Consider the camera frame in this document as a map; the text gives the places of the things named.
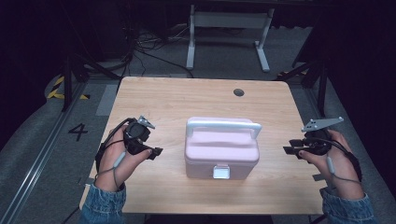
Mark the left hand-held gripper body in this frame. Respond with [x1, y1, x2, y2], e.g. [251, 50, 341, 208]
[123, 115, 156, 156]

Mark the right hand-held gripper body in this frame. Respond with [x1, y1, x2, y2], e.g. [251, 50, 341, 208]
[301, 116, 345, 156]

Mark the person's left hand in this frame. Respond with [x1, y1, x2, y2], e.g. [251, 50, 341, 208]
[94, 124, 153, 192]

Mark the person's right hand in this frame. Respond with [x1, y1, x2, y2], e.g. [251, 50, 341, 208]
[298, 129, 363, 200]

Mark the black tripod stand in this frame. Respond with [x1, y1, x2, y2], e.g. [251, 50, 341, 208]
[60, 53, 123, 113]
[276, 57, 332, 119]

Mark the yellow black hazard tape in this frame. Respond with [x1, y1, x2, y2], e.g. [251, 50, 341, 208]
[46, 76, 92, 101]

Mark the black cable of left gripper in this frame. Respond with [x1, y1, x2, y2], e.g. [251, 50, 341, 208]
[94, 117, 138, 175]

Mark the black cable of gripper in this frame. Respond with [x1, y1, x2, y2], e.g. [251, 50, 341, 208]
[311, 136, 364, 183]
[94, 117, 138, 175]

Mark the grey cable of right gripper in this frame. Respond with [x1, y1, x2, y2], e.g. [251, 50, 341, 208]
[325, 155, 362, 185]

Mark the grey cable of gripper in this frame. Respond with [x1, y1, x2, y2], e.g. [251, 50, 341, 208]
[325, 155, 362, 185]
[93, 150, 127, 189]

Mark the grey cable of left gripper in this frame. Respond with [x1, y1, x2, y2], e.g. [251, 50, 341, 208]
[93, 150, 127, 189]

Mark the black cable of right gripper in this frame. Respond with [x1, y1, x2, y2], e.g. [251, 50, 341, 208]
[311, 136, 364, 183]

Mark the pink box with white handle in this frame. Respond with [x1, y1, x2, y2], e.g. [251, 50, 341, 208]
[184, 116, 262, 181]

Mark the bundle of black floor cables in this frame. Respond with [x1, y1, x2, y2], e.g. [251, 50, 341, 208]
[123, 22, 194, 79]

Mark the metal floor rail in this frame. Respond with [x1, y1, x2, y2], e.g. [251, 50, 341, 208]
[0, 83, 89, 224]

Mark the white metal desk frame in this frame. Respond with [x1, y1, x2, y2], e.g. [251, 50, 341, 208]
[185, 4, 276, 74]

